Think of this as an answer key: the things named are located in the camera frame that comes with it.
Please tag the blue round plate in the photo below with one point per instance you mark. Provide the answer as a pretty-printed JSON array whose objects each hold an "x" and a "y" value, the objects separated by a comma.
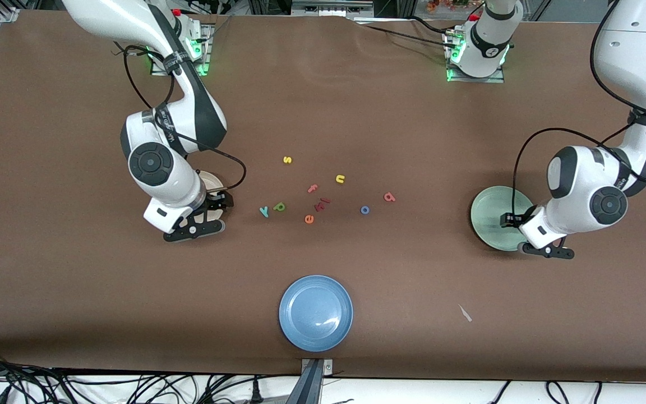
[{"x": 315, "y": 313}]

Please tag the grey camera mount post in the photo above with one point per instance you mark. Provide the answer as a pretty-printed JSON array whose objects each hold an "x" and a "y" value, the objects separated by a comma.
[{"x": 313, "y": 387}]

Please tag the teal letter y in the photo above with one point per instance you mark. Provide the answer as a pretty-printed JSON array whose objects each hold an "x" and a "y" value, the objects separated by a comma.
[{"x": 264, "y": 211}]

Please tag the right arm aluminium base plate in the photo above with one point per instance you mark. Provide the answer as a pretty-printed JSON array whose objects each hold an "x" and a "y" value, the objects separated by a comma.
[{"x": 206, "y": 56}]

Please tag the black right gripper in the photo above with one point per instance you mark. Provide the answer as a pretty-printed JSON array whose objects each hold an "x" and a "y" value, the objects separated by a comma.
[{"x": 216, "y": 200}]

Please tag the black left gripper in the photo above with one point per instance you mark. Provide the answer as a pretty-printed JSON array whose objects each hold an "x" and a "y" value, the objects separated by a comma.
[{"x": 514, "y": 219}]

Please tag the red letter a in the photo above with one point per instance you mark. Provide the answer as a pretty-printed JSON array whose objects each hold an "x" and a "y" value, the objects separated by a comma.
[{"x": 392, "y": 198}]

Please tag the orange flowers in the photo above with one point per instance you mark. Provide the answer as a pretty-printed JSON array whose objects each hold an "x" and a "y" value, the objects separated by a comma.
[{"x": 446, "y": 4}]

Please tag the beige round plate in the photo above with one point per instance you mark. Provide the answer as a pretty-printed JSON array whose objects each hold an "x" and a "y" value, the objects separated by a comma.
[{"x": 211, "y": 180}]

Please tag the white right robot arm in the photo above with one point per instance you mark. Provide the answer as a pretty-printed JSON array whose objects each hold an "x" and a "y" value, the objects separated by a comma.
[{"x": 160, "y": 168}]

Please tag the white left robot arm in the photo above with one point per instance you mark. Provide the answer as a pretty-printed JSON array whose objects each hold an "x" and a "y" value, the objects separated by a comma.
[{"x": 581, "y": 185}]

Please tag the green letter p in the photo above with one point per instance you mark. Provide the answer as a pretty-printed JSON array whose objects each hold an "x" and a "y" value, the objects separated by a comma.
[{"x": 276, "y": 209}]

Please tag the brown table cover sheet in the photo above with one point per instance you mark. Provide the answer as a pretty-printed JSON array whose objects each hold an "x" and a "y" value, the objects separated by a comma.
[{"x": 356, "y": 112}]

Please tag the green round plate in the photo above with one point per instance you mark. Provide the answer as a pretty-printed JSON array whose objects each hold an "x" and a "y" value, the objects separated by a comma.
[{"x": 488, "y": 216}]

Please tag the left arm aluminium base plate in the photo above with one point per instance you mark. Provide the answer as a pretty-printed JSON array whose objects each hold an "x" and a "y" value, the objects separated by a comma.
[{"x": 477, "y": 80}]

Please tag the silver table corner bracket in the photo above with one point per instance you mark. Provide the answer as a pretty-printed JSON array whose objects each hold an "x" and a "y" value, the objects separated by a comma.
[{"x": 8, "y": 14}]

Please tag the grey background device box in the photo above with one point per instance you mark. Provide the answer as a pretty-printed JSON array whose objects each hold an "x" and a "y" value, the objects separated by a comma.
[{"x": 331, "y": 7}]

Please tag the small white paper scrap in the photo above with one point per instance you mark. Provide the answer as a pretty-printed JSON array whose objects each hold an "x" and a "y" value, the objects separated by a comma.
[{"x": 465, "y": 313}]

